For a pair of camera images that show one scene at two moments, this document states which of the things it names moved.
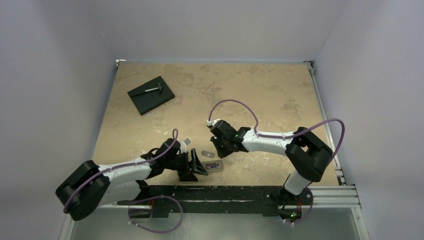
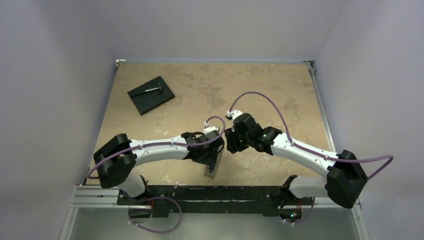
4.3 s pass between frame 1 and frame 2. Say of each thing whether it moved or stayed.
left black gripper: moved
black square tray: stayed
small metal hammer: stayed
